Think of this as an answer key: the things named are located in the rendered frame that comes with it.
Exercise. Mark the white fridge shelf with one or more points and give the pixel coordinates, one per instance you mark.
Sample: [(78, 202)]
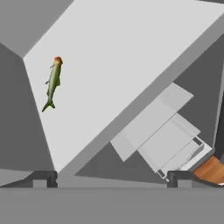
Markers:
[(148, 124), (116, 81)]

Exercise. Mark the green fish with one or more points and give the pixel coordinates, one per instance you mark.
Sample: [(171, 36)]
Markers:
[(53, 82)]

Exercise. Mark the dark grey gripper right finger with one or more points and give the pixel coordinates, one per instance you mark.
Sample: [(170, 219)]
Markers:
[(179, 176)]

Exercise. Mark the white fridge drawer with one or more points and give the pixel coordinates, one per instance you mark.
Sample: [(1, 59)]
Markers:
[(175, 145)]

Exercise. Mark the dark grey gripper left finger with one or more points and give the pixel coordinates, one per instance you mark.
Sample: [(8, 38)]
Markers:
[(43, 176)]

